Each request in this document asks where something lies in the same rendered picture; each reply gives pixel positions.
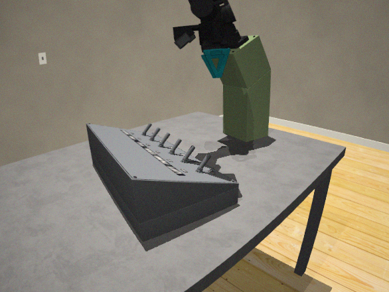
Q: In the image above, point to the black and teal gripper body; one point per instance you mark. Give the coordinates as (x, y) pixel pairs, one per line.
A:
(218, 34)

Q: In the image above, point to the grey switch console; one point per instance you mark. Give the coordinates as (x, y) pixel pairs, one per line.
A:
(158, 186)

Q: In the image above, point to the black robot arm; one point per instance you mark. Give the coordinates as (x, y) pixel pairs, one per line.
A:
(209, 11)

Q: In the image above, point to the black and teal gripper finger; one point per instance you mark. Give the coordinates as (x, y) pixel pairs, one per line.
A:
(219, 51)
(220, 57)

